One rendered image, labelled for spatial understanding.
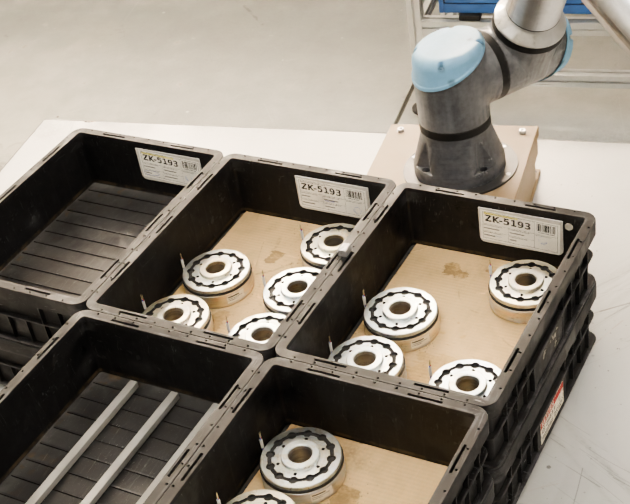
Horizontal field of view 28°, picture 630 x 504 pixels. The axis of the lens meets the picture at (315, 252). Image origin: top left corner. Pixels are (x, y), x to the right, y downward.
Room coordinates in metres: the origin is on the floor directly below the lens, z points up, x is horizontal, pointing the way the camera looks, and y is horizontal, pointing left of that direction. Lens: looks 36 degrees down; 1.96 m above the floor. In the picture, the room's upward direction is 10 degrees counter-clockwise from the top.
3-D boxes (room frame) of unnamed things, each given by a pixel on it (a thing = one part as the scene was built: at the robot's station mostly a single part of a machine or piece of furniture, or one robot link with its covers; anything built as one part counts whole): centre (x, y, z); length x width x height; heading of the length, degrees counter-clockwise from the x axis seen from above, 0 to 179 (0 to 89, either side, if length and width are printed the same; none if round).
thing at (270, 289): (1.41, 0.03, 0.86); 0.10 x 0.10 x 0.01
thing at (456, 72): (1.74, -0.27, 0.97); 0.13 x 0.12 x 0.14; 114
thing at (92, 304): (1.45, 0.09, 0.92); 0.40 x 0.30 x 0.02; 146
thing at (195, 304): (1.40, 0.21, 0.86); 0.10 x 0.10 x 0.01
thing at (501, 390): (1.28, -0.16, 0.92); 0.40 x 0.30 x 0.02; 146
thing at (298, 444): (1.08, 0.06, 0.86); 0.05 x 0.05 x 0.01
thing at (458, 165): (1.74, -0.26, 0.85); 0.15 x 0.15 x 0.10
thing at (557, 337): (1.28, -0.16, 0.87); 0.40 x 0.30 x 0.11; 146
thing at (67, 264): (1.62, 0.34, 0.87); 0.40 x 0.30 x 0.11; 146
